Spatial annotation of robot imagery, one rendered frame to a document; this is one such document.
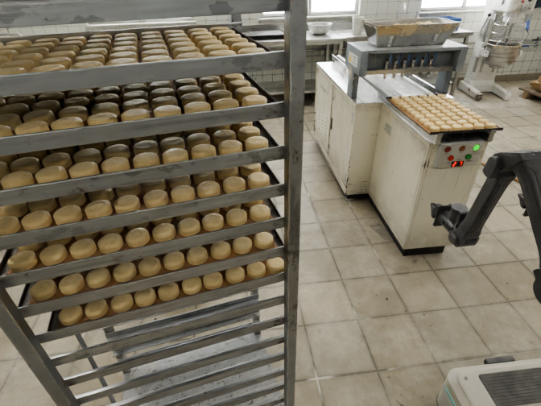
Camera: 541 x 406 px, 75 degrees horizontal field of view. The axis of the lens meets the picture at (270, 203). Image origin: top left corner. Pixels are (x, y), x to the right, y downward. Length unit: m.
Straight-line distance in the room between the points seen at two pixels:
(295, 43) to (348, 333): 1.66
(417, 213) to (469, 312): 0.62
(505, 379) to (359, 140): 1.69
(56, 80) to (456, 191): 2.09
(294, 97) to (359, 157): 2.14
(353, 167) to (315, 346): 1.42
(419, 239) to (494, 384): 1.00
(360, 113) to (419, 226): 0.88
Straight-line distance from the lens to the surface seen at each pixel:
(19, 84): 0.66
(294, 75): 0.65
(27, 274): 0.85
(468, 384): 1.73
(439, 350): 2.12
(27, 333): 0.94
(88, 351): 1.02
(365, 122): 2.66
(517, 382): 1.83
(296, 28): 0.64
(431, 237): 2.49
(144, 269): 0.88
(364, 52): 2.51
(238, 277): 0.93
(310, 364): 1.92
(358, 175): 2.85
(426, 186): 2.21
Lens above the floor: 1.64
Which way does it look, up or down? 34 degrees down
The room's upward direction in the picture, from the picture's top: 2 degrees counter-clockwise
